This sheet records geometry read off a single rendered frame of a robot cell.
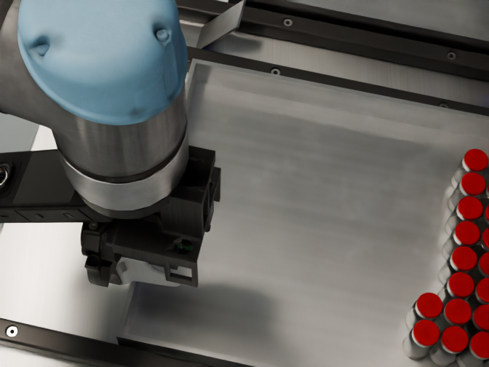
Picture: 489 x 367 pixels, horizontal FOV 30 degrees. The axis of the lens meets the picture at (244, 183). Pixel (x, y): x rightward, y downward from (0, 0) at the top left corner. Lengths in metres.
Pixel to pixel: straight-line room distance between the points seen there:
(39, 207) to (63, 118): 0.17
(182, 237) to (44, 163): 0.11
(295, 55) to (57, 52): 0.48
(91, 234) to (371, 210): 0.29
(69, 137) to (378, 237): 0.39
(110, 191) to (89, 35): 0.12
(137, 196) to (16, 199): 0.13
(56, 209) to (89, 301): 0.19
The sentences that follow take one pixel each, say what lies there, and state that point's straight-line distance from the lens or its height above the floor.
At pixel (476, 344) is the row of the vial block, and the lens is 0.73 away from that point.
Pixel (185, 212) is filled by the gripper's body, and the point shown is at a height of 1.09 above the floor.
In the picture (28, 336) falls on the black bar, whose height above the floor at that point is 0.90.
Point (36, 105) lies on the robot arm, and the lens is 0.45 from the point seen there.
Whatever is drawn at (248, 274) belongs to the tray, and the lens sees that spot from 0.77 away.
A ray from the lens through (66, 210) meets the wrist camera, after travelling 0.59.
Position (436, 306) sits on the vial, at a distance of 0.74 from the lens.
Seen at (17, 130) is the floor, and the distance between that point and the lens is 1.87.
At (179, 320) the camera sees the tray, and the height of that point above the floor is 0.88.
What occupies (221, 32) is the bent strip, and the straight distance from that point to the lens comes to 0.84.
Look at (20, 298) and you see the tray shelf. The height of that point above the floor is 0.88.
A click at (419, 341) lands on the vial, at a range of 0.72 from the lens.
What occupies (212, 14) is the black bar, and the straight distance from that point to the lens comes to 0.87.
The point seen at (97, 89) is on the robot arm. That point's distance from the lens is 0.42.
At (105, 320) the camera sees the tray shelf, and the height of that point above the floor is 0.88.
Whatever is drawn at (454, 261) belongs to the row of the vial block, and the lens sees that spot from 0.75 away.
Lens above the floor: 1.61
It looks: 65 degrees down
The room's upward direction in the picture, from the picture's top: 4 degrees clockwise
